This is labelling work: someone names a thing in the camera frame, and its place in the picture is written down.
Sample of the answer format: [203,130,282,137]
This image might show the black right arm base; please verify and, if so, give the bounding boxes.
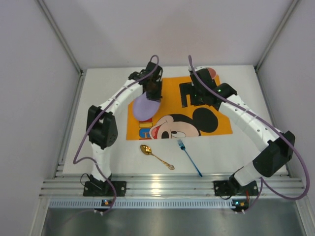
[213,176,258,199]

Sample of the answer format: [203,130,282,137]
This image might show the aluminium corner post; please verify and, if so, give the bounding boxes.
[254,0,301,73]
[35,0,83,75]

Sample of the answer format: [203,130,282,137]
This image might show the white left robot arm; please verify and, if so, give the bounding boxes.
[87,61,163,182]

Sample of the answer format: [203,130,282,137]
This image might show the orange Mickey Mouse cloth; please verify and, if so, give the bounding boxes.
[126,76,233,140]

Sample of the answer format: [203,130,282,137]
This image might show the aluminium frame rail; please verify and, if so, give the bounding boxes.
[39,174,305,198]

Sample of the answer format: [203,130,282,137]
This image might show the lilac plate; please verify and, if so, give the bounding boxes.
[132,92,160,121]

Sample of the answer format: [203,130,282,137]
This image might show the grey slotted cable duct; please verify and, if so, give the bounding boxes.
[49,198,249,209]

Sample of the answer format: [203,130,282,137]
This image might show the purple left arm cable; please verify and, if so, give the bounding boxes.
[73,55,160,214]

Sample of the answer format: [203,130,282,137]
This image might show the pink plastic cup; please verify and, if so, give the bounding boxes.
[208,67,220,83]

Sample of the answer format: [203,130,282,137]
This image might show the left aluminium corner post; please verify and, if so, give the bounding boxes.
[35,0,83,75]

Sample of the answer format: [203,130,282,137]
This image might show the gold ornate spoon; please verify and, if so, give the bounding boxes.
[140,145,175,170]

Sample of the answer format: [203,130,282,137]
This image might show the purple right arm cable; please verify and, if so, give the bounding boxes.
[188,55,311,217]

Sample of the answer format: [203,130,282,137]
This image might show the blue metallic fork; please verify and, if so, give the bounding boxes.
[177,139,203,177]

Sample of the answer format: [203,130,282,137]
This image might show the right aluminium corner post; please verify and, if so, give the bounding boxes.
[254,0,301,73]

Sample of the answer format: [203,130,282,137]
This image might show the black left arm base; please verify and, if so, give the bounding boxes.
[80,174,127,197]

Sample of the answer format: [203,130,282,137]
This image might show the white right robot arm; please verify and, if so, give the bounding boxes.
[180,67,295,188]

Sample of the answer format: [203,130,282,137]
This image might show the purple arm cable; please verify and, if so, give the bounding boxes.
[188,55,311,217]
[73,55,160,214]

